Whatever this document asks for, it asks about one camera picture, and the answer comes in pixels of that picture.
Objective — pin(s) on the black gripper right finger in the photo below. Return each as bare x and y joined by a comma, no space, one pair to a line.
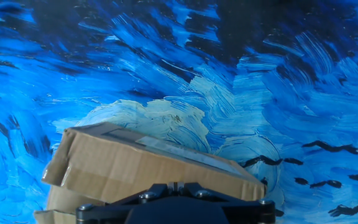
250,214

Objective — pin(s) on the brown cardboard box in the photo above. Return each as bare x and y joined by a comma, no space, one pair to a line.
120,165

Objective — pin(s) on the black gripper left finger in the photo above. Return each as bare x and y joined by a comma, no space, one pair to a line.
104,214

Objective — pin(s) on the Van Gogh wheatfield print cloth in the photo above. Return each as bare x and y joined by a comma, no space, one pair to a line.
291,77

